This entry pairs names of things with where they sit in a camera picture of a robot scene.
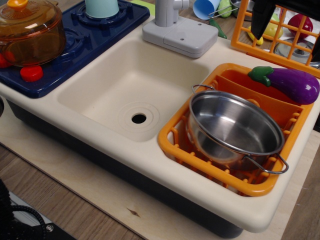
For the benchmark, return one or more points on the yellow toy fruit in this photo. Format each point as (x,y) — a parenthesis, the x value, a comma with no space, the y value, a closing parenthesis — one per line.
(270,30)

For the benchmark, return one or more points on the blue plastic cup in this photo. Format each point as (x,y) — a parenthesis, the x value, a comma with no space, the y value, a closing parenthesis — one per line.
(203,8)

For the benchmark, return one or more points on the stainless steel pan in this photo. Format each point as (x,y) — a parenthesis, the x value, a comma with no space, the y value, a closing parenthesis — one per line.
(233,132)

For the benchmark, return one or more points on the green toy vegetable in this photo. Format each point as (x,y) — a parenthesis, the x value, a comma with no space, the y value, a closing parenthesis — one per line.
(224,9)

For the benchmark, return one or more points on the red stove knob left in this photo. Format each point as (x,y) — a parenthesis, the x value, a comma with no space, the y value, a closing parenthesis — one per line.
(4,63)

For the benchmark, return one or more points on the amber transparent pot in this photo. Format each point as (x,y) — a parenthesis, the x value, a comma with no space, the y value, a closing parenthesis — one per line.
(32,42)

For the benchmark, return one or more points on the purple toy eggplant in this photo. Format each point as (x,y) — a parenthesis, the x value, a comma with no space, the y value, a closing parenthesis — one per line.
(301,87)

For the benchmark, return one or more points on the grey toy faucet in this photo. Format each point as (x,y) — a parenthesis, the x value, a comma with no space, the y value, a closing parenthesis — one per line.
(179,34)

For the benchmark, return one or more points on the red stove knob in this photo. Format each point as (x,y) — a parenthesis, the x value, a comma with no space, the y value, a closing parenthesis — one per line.
(31,73)
(4,63)

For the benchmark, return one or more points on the metal wire handle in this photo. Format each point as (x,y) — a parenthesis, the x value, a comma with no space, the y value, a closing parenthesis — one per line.
(215,15)

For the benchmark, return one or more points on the cream toy sink unit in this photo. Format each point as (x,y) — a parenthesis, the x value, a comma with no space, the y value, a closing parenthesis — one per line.
(120,102)

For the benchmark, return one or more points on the light wooden board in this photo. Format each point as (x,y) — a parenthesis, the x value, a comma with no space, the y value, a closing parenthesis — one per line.
(89,203)

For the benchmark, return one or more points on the dark blue toy stove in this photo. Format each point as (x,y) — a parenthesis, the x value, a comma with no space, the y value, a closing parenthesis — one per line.
(86,39)

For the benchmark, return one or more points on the amber pot lid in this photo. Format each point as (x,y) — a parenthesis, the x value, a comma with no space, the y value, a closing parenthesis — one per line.
(25,18)

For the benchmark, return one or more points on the orange dish drainer basket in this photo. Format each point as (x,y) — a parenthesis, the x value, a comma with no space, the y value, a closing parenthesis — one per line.
(175,141)

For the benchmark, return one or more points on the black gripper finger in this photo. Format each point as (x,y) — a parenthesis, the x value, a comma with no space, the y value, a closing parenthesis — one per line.
(261,15)
(315,54)

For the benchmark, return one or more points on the steel pot lid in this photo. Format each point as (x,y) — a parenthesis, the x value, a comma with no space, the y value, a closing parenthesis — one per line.
(298,55)

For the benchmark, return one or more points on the orange grid rack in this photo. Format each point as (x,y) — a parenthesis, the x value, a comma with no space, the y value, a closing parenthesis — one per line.
(284,32)

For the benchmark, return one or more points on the green chili pepper toy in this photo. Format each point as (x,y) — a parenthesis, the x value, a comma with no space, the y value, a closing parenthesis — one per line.
(213,23)

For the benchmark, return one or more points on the light teal cup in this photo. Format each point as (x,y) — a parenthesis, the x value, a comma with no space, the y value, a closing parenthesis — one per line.
(101,8)

